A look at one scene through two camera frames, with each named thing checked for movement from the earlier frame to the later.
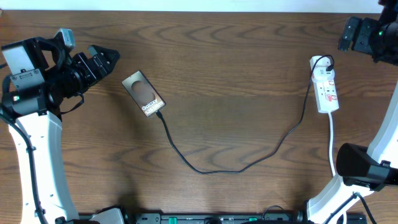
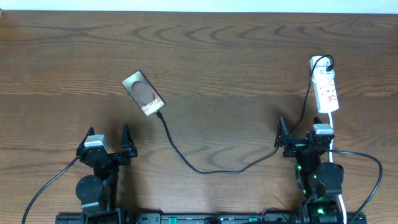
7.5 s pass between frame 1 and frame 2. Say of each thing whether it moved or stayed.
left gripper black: moved
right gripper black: moved
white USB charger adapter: stayed
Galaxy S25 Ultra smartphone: stayed
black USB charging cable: stayed
